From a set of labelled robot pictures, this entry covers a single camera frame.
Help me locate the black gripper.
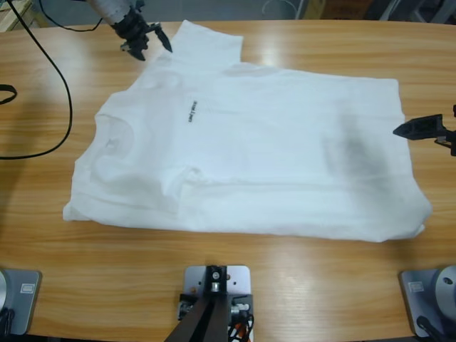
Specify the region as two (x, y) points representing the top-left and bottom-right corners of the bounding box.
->
(109, 8), (175, 63)
(392, 113), (456, 157)

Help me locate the white t-shirt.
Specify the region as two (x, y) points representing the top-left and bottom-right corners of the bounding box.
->
(61, 19), (434, 243)

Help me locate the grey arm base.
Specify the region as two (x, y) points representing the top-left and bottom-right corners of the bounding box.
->
(0, 269), (43, 336)
(398, 263), (456, 338)

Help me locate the light wooden pallet stack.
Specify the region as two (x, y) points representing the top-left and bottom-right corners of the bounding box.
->
(0, 0), (47, 32)

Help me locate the brown cardboard box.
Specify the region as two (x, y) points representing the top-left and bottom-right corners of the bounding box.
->
(308, 0), (375, 19)

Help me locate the short black arm cable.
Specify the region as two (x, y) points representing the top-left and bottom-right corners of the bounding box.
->
(38, 0), (105, 33)

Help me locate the long black arm cable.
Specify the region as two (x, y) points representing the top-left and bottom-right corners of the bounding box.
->
(0, 0), (74, 160)

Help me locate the grey metal frame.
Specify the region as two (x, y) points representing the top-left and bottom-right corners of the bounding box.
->
(377, 0), (456, 26)

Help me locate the thin white wire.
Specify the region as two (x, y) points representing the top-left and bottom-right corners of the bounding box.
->
(262, 0), (297, 18)

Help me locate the black strap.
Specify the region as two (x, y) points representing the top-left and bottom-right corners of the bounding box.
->
(0, 84), (19, 105)

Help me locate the black base cable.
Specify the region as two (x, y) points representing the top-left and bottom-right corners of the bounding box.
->
(416, 315), (446, 342)
(0, 308), (17, 336)

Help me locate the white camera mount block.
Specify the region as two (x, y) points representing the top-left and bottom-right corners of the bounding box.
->
(177, 264), (256, 342)

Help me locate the black orange cable tangle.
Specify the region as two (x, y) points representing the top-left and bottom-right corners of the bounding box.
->
(227, 313), (256, 342)

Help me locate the dark brown camera post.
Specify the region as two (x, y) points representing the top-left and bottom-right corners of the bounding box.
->
(167, 265), (229, 342)

